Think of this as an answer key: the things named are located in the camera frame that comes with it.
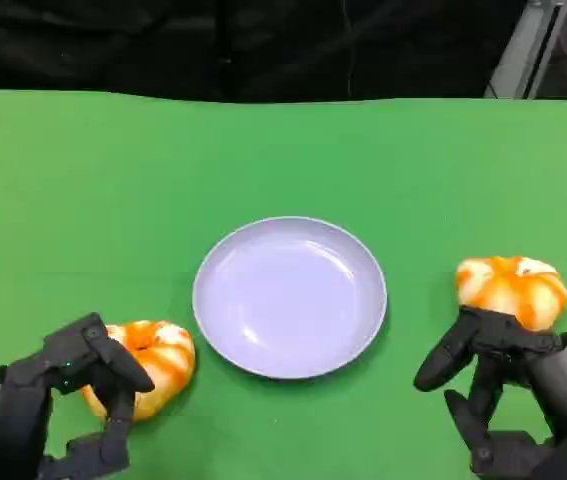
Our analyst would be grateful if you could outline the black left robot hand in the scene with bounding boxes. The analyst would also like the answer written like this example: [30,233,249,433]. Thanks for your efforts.
[0,312,157,480]

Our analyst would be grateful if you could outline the orange white toy bread roll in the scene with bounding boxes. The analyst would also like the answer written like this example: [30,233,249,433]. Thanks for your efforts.
[80,319,197,421]
[455,255,567,331]

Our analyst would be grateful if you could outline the green table cloth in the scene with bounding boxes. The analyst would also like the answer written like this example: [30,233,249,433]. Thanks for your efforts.
[0,88,567,480]

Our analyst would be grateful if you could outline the lilac plate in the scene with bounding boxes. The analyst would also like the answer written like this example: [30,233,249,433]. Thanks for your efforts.
[191,215,389,380]

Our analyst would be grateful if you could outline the black backdrop curtain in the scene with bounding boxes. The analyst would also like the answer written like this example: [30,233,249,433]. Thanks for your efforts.
[0,0,529,104]

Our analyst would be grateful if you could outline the grey metal frame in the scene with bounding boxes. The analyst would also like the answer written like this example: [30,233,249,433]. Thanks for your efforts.
[482,0,567,99]

